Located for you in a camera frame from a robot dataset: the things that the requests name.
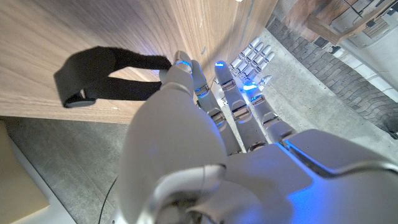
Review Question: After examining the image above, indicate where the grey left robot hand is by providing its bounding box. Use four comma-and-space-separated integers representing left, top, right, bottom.
114, 50, 398, 224

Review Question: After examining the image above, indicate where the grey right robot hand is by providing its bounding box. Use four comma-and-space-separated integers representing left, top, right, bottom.
228, 36, 276, 88

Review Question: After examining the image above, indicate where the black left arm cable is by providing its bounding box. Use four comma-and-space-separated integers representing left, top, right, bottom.
98, 177, 118, 224

